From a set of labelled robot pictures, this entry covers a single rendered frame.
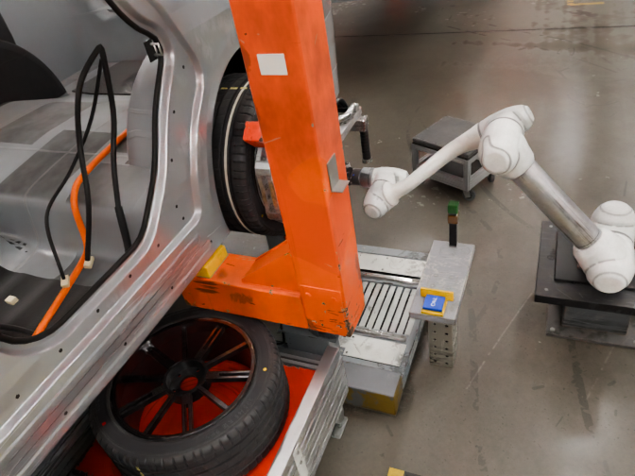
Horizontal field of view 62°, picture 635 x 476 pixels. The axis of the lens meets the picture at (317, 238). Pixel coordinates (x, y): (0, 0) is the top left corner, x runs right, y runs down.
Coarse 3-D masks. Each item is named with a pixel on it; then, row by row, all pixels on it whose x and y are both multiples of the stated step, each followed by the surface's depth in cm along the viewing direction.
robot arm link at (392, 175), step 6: (378, 168) 231; (384, 168) 230; (390, 168) 229; (396, 168) 229; (372, 174) 230; (378, 174) 228; (384, 174) 226; (390, 174) 226; (396, 174) 226; (402, 174) 226; (408, 174) 229; (372, 180) 230; (390, 180) 224; (396, 180) 226
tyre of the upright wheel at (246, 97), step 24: (216, 96) 198; (240, 96) 195; (216, 120) 193; (240, 120) 190; (216, 144) 192; (240, 144) 189; (216, 168) 194; (240, 168) 190; (216, 192) 198; (240, 192) 194; (240, 216) 203; (264, 216) 207
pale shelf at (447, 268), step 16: (432, 256) 216; (448, 256) 215; (464, 256) 213; (432, 272) 209; (448, 272) 208; (464, 272) 206; (432, 288) 202; (448, 288) 201; (464, 288) 202; (416, 304) 197; (448, 304) 195; (432, 320) 193; (448, 320) 190
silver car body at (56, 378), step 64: (0, 0) 286; (64, 0) 320; (128, 0) 144; (192, 0) 164; (0, 64) 265; (64, 64) 327; (128, 64) 329; (192, 64) 171; (0, 128) 238; (64, 128) 226; (128, 128) 191; (192, 128) 174; (0, 192) 200; (64, 192) 190; (128, 192) 181; (192, 192) 179; (0, 256) 196; (64, 256) 196; (128, 256) 157; (192, 256) 179; (0, 320) 172; (64, 320) 138; (128, 320) 153; (0, 384) 122; (64, 384) 136; (0, 448) 121
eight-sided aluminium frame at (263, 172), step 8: (264, 152) 193; (256, 160) 192; (264, 160) 192; (256, 168) 191; (264, 168) 190; (264, 176) 192; (264, 184) 196; (272, 184) 193; (264, 192) 197; (272, 192) 196; (264, 200) 200; (272, 200) 198; (272, 208) 203; (272, 216) 204; (280, 216) 202
